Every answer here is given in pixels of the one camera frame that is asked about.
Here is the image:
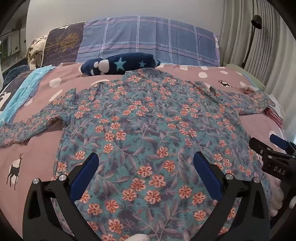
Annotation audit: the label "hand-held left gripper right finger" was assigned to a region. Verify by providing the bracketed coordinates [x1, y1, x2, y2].
[193, 152, 271, 241]

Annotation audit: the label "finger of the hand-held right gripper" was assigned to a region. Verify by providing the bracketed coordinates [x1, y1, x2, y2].
[248, 137, 274, 160]
[270, 134, 296, 155]

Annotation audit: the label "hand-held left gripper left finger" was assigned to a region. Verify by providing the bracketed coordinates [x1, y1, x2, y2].
[22, 152, 102, 241]

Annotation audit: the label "teal floral shirt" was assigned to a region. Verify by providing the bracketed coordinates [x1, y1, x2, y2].
[0, 68, 277, 241]

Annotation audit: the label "pink folded clothes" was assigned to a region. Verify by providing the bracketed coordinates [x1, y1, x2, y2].
[264, 107, 284, 128]

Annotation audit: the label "beige clothes pile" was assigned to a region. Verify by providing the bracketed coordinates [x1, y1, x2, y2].
[25, 36, 49, 70]

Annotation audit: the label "small pink cloth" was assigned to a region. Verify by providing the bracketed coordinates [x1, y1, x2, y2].
[242, 85, 260, 93]

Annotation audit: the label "pink dotted bedspread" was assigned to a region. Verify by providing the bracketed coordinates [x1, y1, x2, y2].
[0, 62, 289, 241]

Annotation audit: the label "grey curtain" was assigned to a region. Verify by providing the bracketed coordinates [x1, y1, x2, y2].
[218, 0, 296, 144]

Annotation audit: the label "white fuzzy sleeve cuff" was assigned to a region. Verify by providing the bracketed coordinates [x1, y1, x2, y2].
[126, 233, 151, 241]

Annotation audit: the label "teal patchwork blanket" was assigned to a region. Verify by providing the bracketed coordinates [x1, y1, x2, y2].
[0, 65, 56, 126]

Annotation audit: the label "black floor lamp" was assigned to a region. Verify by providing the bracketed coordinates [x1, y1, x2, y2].
[242, 15, 263, 69]

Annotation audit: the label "navy star plush cloth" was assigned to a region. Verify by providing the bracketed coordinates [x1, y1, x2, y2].
[80, 53, 161, 76]

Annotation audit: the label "dark tree print pillow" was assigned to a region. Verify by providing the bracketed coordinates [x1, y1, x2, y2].
[42, 21, 87, 67]

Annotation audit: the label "wall shelf with books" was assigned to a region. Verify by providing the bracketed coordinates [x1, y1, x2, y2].
[0, 23, 26, 61]

